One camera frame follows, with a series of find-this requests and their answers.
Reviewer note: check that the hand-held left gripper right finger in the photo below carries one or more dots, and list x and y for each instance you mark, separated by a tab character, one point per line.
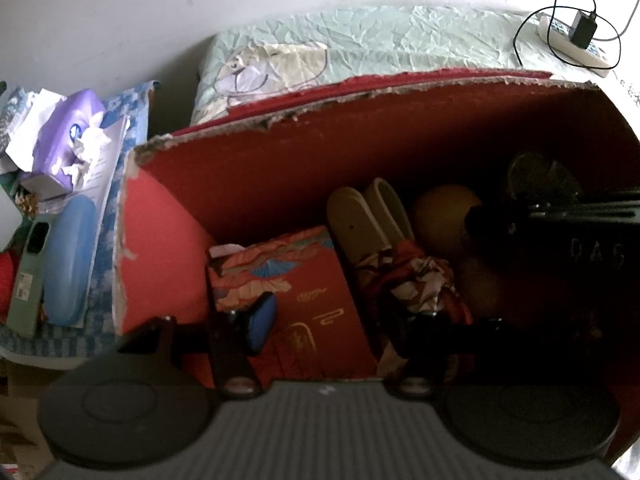
417	345

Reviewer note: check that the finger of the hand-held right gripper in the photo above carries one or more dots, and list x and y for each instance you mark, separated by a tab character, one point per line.
500	220

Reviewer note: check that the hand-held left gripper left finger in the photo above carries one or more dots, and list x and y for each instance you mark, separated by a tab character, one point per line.
262	317

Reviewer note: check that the small red printed box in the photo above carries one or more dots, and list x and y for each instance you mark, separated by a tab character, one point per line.
320	300

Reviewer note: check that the floral red cloth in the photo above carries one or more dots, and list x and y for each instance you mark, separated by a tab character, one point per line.
415	280

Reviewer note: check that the beige slipper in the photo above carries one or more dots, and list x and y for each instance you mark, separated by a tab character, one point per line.
390	205
350	225

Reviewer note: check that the red cardboard box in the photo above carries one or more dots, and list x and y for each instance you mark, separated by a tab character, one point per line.
300	160

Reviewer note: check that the white power strip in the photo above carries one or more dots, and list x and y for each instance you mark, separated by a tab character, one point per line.
595	57

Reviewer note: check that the blue glasses case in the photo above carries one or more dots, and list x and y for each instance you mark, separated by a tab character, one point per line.
67	260

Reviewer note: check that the black charger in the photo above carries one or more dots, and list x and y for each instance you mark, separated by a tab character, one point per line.
582	27

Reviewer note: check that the light green bed mattress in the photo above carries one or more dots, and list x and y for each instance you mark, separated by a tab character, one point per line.
400	35

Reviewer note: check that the pale booklet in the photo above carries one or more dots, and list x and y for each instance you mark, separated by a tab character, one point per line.
107	170

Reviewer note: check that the blue floral board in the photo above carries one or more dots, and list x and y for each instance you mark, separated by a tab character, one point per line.
137	105

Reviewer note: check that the red soft object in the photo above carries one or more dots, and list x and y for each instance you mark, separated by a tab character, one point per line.
6	285

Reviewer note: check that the small grey square object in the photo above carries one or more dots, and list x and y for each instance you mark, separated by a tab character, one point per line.
6	220

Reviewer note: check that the purple tissue pack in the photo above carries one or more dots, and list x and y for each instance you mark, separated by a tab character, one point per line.
55	135

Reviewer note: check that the crumpled white paper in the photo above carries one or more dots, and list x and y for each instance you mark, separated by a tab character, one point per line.
25	145

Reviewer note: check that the blue white printed packet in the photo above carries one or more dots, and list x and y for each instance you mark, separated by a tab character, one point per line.
10	115

